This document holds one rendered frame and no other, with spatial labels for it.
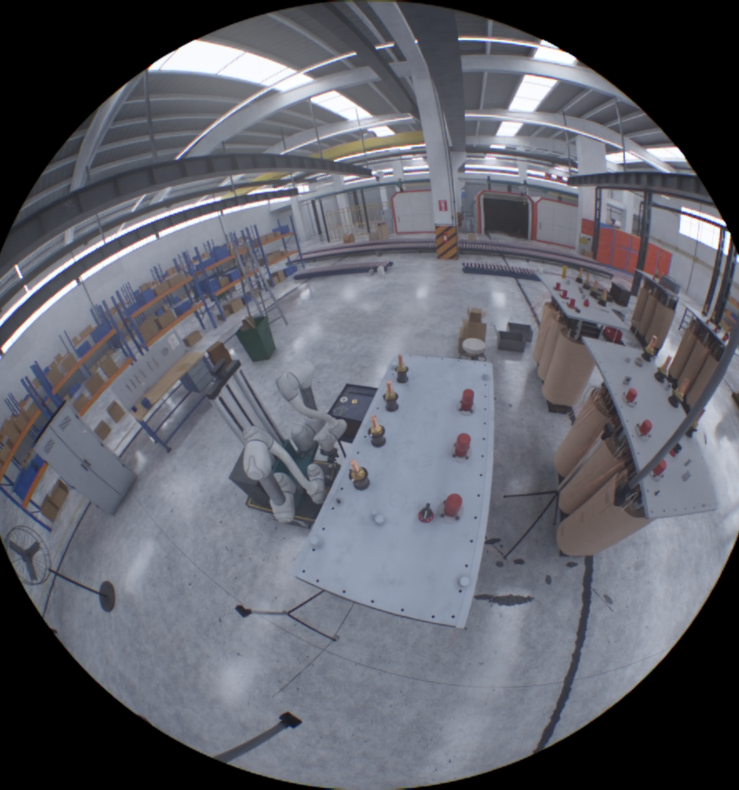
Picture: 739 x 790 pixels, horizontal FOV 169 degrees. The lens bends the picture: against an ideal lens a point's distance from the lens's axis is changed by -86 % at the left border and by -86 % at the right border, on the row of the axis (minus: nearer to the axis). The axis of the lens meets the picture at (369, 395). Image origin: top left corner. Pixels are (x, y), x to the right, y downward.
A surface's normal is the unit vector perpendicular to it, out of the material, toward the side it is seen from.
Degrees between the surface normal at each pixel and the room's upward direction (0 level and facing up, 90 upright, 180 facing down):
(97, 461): 90
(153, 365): 90
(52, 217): 90
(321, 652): 0
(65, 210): 90
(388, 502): 0
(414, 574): 0
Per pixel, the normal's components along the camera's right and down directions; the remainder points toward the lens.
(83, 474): 0.93, 0.12
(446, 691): -0.15, -0.73
